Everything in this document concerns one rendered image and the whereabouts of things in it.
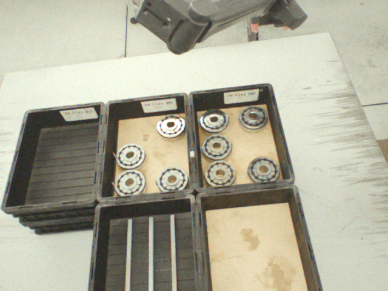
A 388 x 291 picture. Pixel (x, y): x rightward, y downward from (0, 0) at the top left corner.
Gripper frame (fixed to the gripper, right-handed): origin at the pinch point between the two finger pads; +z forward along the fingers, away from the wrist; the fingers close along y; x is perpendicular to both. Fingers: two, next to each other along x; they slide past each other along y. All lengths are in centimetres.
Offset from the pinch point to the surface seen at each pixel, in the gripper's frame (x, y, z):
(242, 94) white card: -18.1, -10.6, 11.4
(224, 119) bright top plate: -26.5, -18.0, 12.4
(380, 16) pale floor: 81, 116, 146
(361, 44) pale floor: 55, 93, 136
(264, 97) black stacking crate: -19.0, -2.3, 14.6
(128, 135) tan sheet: -28, -53, 15
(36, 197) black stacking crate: -49, -85, 8
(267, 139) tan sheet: -35.1, -3.5, 12.5
